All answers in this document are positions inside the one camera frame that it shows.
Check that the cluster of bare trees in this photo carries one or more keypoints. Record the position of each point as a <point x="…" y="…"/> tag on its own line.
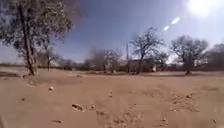
<point x="103" y="58"/>

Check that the tall thin pole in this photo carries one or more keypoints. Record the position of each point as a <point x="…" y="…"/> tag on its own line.
<point x="127" y="56"/>

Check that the grey building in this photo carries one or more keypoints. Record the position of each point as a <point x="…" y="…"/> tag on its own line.
<point x="133" y="65"/>

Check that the bare tree beside building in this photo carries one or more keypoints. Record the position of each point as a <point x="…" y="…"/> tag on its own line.
<point x="141" y="62"/>

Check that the brown dirt ground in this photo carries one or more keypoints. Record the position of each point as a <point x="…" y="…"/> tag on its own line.
<point x="133" y="90"/>

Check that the scattered stones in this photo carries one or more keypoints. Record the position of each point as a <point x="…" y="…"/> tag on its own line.
<point x="77" y="107"/>

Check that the small bare tree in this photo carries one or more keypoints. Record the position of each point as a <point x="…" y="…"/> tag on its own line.
<point x="48" y="62"/>

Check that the broad bare tree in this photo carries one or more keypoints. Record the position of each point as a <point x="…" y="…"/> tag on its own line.
<point x="188" y="63"/>

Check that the large bare tree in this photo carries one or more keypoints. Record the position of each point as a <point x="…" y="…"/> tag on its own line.
<point x="28" y="56"/>

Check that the dense bare trees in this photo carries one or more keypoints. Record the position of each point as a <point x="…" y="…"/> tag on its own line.
<point x="216" y="56"/>

